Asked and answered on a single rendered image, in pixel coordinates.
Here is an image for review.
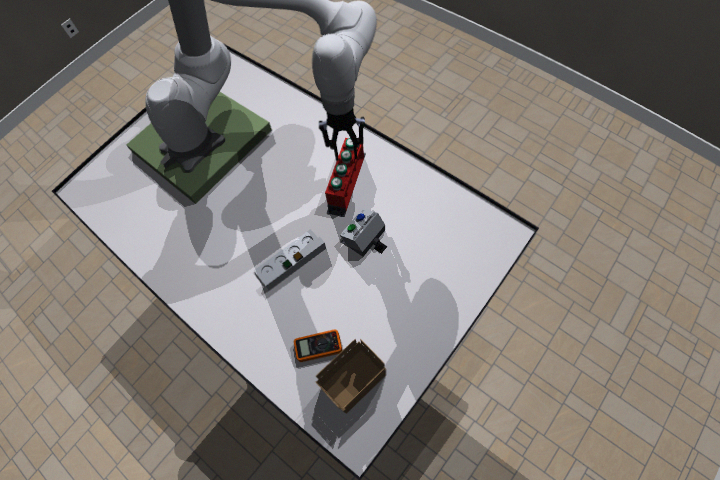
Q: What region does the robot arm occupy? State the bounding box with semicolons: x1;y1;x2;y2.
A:
145;0;377;173

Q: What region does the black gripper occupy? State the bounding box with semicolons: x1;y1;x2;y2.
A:
319;109;365;161

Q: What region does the orange digital multimeter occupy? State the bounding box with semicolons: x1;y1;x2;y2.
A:
294;330;342;362

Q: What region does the white key panel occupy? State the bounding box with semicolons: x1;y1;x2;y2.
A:
340;209;387;257

